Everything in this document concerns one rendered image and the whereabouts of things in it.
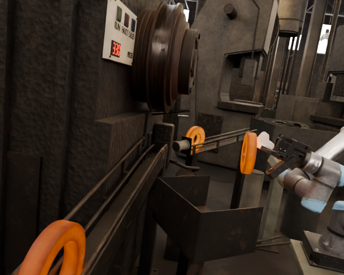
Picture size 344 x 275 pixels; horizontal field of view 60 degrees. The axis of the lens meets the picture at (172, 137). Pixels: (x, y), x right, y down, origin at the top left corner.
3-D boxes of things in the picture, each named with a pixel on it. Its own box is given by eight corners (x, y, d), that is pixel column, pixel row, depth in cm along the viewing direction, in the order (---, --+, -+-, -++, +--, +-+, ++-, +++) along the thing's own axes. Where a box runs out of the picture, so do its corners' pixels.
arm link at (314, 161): (307, 171, 112) (314, 177, 104) (295, 165, 112) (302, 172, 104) (317, 153, 110) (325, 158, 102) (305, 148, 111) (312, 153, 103)
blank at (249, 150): (245, 126, 116) (254, 127, 115) (238, 163, 120) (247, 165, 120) (249, 138, 101) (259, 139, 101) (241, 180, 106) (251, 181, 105)
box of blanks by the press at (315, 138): (261, 190, 329) (274, 121, 316) (236, 168, 410) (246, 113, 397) (345, 198, 344) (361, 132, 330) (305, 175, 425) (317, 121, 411)
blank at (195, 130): (188, 155, 185) (193, 156, 183) (182, 136, 176) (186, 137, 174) (203, 139, 193) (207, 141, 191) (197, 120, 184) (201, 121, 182)
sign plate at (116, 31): (101, 58, 89) (107, -6, 86) (126, 65, 115) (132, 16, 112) (109, 59, 89) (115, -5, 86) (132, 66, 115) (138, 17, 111)
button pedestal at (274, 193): (255, 251, 199) (272, 162, 189) (250, 234, 223) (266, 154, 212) (279, 256, 198) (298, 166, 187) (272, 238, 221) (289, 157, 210)
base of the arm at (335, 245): (349, 246, 143) (355, 227, 142) (357, 263, 129) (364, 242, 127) (315, 236, 148) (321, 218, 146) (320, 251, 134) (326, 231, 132)
